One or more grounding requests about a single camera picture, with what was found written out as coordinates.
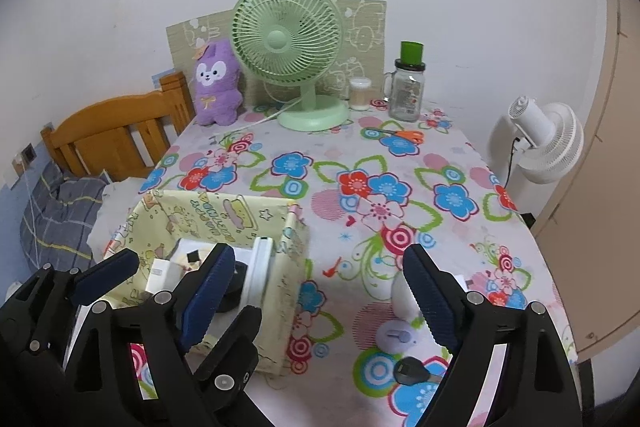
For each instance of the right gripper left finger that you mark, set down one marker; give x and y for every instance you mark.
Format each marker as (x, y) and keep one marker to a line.
(202, 291)

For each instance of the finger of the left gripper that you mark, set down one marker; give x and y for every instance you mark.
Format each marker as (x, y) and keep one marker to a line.
(234, 358)
(103, 277)

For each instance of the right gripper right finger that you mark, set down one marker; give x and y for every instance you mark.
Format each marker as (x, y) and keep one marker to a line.
(439, 297)

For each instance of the white earbuds case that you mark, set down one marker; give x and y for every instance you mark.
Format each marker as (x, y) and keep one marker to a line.
(403, 303)

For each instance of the small white plug adapter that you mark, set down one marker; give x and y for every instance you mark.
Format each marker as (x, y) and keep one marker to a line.
(164, 276)

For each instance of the white power bank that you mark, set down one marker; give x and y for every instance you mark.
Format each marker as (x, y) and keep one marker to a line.
(257, 273)

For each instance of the lavender round gadget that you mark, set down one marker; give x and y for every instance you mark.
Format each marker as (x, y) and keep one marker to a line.
(395, 337)

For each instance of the black car key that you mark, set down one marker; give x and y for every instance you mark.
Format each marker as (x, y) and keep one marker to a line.
(410, 371)

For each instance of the white 45W charger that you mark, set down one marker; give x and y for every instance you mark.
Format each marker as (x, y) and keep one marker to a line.
(232, 297)

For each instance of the round bear compact mirror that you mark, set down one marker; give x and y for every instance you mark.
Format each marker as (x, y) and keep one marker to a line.
(188, 261)

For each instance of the yellow cartoon fabric storage box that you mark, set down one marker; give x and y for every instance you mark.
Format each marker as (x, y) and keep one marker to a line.
(163, 217)

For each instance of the plaid blue bedding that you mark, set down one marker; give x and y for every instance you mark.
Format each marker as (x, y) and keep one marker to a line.
(59, 218)

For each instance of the wooden chair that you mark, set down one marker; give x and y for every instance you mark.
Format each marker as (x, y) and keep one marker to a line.
(123, 136)

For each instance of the floral tablecloth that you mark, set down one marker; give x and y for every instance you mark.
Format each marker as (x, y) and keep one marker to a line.
(365, 196)

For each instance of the beige door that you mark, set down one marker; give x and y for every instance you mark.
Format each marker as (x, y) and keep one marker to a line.
(589, 231)

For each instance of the orange scissors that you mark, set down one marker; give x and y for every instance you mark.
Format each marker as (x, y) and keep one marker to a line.
(415, 137)

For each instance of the purple plush rabbit toy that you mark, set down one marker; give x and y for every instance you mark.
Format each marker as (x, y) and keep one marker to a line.
(217, 96)

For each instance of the white standing fan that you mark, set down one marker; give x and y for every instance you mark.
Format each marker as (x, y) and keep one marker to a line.
(553, 139)

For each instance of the glass jar green lid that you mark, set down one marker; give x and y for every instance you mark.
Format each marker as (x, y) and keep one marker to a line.
(404, 87)

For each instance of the cotton swab container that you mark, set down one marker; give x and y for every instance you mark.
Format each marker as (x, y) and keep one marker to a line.
(359, 93)

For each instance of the beige cartoon placemat board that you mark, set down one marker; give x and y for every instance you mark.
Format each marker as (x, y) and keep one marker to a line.
(362, 53)

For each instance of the green desk fan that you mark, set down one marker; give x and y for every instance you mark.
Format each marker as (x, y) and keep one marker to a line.
(292, 43)

